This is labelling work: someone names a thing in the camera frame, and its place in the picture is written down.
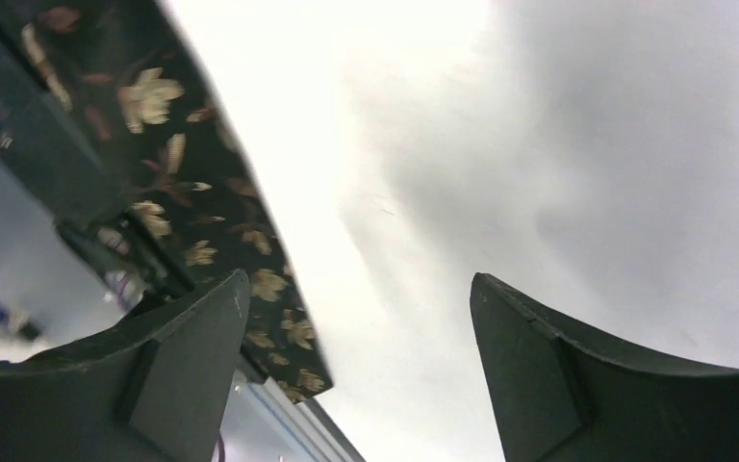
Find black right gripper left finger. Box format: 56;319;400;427
0;270;250;461

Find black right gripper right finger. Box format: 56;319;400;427
470;273;739;462

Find black gold floral tie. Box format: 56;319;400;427
0;1;334;402

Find aluminium rail frame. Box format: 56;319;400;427
212;370;365;462

